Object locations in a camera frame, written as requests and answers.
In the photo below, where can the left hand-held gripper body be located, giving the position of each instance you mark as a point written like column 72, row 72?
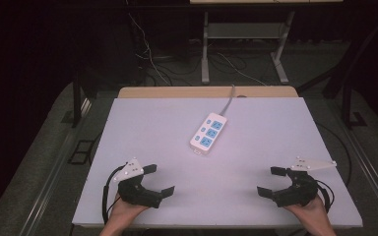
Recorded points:
column 134, row 191

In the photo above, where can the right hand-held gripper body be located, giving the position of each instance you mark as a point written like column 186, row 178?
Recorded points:
column 300, row 191

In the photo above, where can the white power strip blue sockets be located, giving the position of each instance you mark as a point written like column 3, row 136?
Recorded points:
column 208, row 133

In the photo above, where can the person's left hand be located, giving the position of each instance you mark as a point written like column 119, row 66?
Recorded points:
column 123, row 211

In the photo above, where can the person's right hand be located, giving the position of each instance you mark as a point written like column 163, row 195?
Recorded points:
column 311, row 213

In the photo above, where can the black angled stand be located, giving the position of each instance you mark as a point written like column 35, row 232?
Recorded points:
column 347, row 82

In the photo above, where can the grey metal stand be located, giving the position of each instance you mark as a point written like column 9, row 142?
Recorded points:
column 205, row 59

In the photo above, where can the aluminium floor rail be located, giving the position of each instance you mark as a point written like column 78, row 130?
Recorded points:
column 370, row 170
column 50, row 183

